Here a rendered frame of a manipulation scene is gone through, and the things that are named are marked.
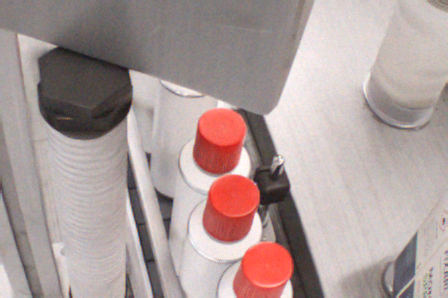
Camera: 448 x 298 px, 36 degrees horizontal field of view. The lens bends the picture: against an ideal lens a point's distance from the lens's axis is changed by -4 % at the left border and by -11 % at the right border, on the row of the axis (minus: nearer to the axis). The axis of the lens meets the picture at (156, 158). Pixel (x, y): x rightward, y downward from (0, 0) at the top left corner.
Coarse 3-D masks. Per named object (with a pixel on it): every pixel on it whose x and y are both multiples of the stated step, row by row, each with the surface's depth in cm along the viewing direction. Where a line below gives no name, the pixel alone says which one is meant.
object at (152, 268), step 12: (132, 168) 70; (132, 180) 70; (132, 192) 69; (156, 192) 69; (132, 204) 68; (168, 204) 68; (168, 216) 68; (144, 228) 67; (168, 228) 67; (144, 240) 66; (168, 240) 66; (144, 252) 66; (156, 264) 65; (156, 276) 64; (156, 288) 64
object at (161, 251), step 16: (128, 128) 63; (128, 144) 62; (144, 160) 61; (144, 176) 60; (144, 192) 60; (144, 208) 59; (160, 224) 58; (160, 240) 57; (160, 256) 56; (160, 272) 56; (176, 288) 55
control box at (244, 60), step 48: (0, 0) 24; (48, 0) 23; (96, 0) 22; (144, 0) 21; (192, 0) 20; (240, 0) 20; (288, 0) 19; (96, 48) 24; (144, 48) 23; (192, 48) 22; (240, 48) 21; (288, 48) 21; (240, 96) 23
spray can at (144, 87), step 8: (136, 72) 62; (136, 80) 63; (144, 80) 62; (152, 80) 62; (136, 88) 64; (144, 88) 63; (152, 88) 62; (136, 96) 65; (144, 96) 64; (152, 96) 63; (136, 104) 66; (144, 104) 65; (152, 104) 64; (136, 112) 67; (144, 112) 66; (152, 112) 65; (144, 120) 67; (152, 120) 66; (144, 128) 68; (152, 128) 67; (144, 136) 69; (144, 144) 70
